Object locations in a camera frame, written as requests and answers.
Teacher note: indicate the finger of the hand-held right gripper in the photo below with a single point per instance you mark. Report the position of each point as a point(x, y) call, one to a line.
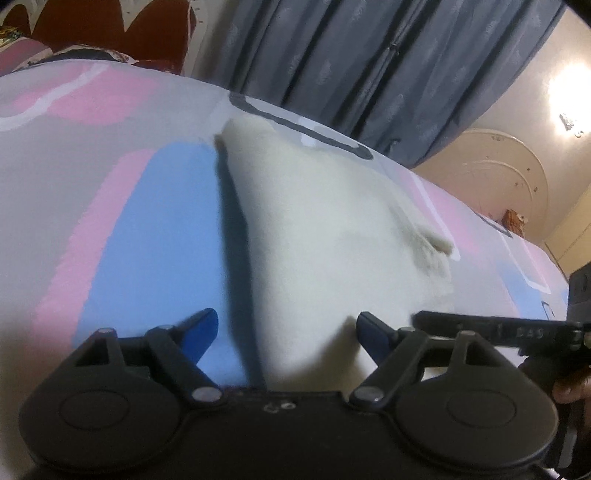
point(489, 325)

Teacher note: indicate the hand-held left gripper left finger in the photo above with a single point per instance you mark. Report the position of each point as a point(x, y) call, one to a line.
point(203, 328)

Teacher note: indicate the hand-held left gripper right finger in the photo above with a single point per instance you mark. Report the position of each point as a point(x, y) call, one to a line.
point(370, 333)

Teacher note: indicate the cream small cloth garment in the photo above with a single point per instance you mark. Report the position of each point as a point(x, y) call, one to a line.
point(332, 240)

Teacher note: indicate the person's right hand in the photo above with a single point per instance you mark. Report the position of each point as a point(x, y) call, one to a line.
point(572, 390)

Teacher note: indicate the brown stuffed toy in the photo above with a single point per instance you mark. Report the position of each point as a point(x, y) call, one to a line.
point(514, 220)

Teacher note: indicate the cream arched headboard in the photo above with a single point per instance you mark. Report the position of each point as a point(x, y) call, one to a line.
point(503, 180)

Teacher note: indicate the pastel patterned bed sheet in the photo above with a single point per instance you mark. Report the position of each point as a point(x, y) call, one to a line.
point(115, 221)

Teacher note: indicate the blue-grey curtain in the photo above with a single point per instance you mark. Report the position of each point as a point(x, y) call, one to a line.
point(369, 64)

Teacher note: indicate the red and white headboard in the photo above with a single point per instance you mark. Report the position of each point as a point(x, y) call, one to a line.
point(101, 32)

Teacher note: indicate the floral printed pillow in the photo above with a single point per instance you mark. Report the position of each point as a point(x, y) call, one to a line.
point(32, 50)

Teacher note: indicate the wall lamp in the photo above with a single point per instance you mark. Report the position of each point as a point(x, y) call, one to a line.
point(569, 122)

